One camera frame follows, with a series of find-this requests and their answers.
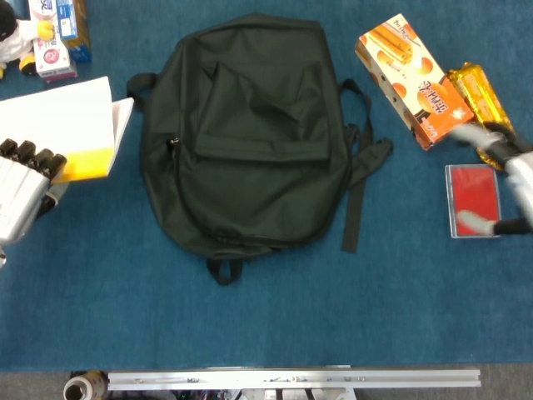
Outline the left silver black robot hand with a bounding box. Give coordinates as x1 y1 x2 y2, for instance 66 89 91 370
0 138 70 246

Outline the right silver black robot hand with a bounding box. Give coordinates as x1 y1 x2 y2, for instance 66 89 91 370
451 122 533 238

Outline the white yellow Lexicon book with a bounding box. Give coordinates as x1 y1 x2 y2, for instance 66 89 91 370
0 76 136 185

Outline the black backpack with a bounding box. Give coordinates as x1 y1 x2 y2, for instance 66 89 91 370
126 12 394 287

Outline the red case clear cover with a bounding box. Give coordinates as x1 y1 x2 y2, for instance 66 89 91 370
444 163 504 240

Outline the gold foil snack package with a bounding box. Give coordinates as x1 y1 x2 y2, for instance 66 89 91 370
446 62 520 173

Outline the white pink toothpaste box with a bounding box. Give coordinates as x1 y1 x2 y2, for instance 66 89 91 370
32 37 79 83

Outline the orange biscuit roll box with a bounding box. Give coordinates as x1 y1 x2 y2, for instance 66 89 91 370
354 13 476 152

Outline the small blue box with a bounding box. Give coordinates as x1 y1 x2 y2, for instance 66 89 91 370
67 41 93 64

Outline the penguin plush toy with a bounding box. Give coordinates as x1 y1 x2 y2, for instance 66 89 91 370
0 0 56 80

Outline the blue white brown box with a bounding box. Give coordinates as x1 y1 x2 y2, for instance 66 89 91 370
55 0 91 49

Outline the white box blue lettering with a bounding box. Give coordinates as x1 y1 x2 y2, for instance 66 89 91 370
27 0 60 42

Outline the brown tape roll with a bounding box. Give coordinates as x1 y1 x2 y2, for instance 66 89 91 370
62 370 110 400

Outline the aluminium profile rail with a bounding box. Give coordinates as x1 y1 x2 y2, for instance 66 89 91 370
107 367 483 392

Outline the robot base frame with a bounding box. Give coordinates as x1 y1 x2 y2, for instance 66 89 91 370
170 388 357 400

